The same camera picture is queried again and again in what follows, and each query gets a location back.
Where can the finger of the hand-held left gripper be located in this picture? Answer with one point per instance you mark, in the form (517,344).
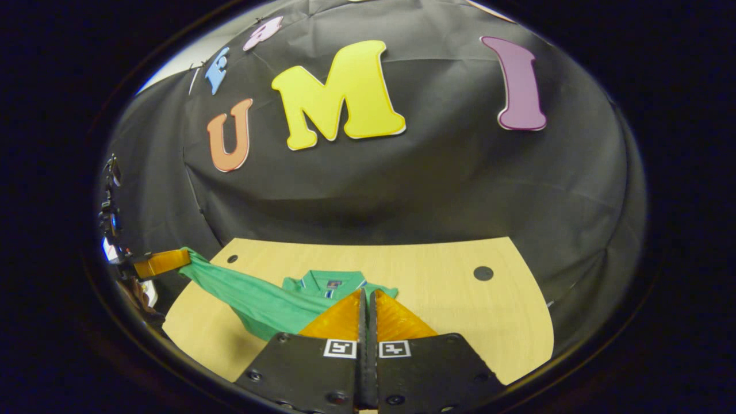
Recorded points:
(161,263)

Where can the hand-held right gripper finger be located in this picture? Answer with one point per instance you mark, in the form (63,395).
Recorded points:
(363,368)
(372,368)

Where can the green T-shirt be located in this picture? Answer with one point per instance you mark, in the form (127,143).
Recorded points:
(259,305)

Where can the black backdrop cloth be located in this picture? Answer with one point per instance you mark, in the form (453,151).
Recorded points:
(431,190)

